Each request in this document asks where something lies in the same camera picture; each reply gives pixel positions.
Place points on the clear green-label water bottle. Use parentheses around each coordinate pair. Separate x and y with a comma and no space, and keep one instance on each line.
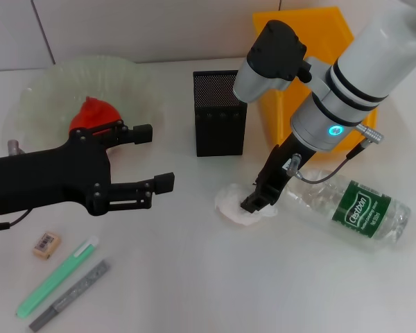
(360,208)

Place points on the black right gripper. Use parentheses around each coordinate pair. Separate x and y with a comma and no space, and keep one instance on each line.
(277,170)

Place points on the red-orange toy orange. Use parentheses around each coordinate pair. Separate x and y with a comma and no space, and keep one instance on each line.
(93,114)

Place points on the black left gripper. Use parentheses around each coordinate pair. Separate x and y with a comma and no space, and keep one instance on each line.
(48,177)

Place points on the mint green pen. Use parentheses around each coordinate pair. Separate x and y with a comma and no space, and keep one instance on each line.
(55,281)

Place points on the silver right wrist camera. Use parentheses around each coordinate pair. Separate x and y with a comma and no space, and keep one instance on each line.
(274,52)

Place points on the beige eraser with barcode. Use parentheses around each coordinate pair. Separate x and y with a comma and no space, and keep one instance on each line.
(46,245)

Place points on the left gripper silver plug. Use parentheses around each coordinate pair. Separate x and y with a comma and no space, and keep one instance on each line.
(14,147)

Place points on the grey marker pen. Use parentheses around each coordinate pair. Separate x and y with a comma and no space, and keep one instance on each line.
(76,289)

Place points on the black mesh pen holder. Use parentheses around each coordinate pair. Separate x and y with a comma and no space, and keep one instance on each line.
(218,138)

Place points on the gripper silver plug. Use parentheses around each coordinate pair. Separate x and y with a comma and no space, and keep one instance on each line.
(294,164)
(14,147)

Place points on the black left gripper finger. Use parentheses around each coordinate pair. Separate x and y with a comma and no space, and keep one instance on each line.
(164,182)

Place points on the yellow plastic bin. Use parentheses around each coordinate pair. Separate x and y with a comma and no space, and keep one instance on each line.
(319,31)

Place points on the right gripper silver plug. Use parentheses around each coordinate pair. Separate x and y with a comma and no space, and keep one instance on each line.
(294,164)

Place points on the white paper ball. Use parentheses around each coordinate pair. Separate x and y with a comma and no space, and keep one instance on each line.
(229,204)

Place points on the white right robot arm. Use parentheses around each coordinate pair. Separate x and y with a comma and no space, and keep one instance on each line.
(367,52)

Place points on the green glass fruit plate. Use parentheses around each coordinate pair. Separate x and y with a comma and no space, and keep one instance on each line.
(55,90)

